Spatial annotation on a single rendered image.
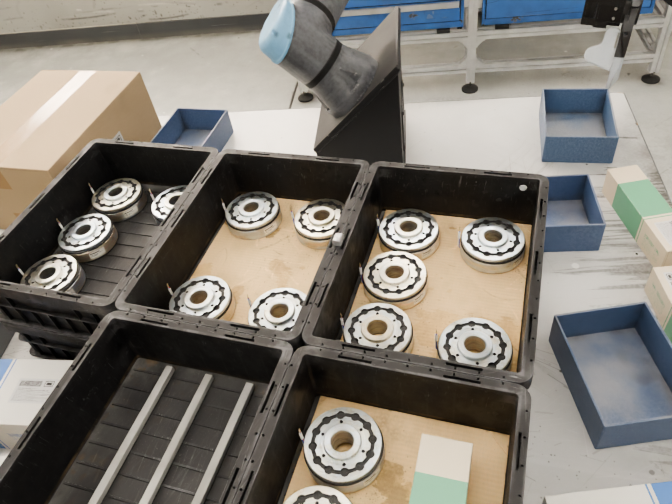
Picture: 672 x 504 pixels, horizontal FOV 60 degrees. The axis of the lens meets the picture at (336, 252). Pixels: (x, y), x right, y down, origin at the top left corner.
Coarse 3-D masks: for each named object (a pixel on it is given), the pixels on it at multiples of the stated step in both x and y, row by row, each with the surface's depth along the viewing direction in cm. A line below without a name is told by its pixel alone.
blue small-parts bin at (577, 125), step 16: (544, 96) 141; (560, 96) 140; (576, 96) 139; (592, 96) 138; (608, 96) 135; (544, 112) 133; (560, 112) 143; (576, 112) 142; (592, 112) 141; (608, 112) 134; (544, 128) 130; (560, 128) 139; (576, 128) 138; (592, 128) 137; (608, 128) 132; (544, 144) 128; (560, 144) 127; (576, 144) 127; (592, 144) 126; (608, 144) 125; (544, 160) 131; (560, 160) 130; (576, 160) 129; (592, 160) 129; (608, 160) 128
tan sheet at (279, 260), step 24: (288, 216) 110; (216, 240) 108; (240, 240) 107; (264, 240) 106; (288, 240) 105; (216, 264) 103; (240, 264) 103; (264, 264) 102; (288, 264) 101; (312, 264) 100; (240, 288) 99; (264, 288) 98; (240, 312) 95
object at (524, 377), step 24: (384, 168) 101; (408, 168) 100; (432, 168) 99; (456, 168) 98; (360, 192) 97; (336, 264) 86; (312, 312) 80; (528, 312) 76; (312, 336) 77; (528, 336) 75; (408, 360) 73; (432, 360) 72; (528, 360) 71; (528, 384) 70
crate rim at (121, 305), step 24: (216, 168) 107; (360, 168) 101; (192, 192) 103; (168, 240) 95; (144, 264) 91; (312, 288) 84; (144, 312) 84; (168, 312) 84; (264, 336) 78; (288, 336) 78
